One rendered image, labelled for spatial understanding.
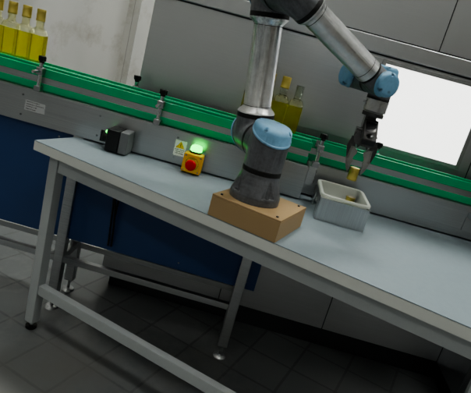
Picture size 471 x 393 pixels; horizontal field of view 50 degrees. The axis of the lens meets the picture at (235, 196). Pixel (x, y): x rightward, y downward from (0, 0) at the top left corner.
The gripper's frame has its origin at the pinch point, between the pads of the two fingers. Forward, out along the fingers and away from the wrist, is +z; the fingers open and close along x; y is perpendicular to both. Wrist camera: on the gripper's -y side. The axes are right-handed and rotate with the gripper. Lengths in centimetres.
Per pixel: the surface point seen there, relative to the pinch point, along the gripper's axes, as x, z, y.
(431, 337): -28, 27, -50
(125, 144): 80, 14, -5
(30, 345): 93, 93, -23
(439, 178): -33.2, -1.7, 25.2
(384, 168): -12.6, 0.0, 23.5
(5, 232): 156, 93, 50
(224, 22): 64, -36, 35
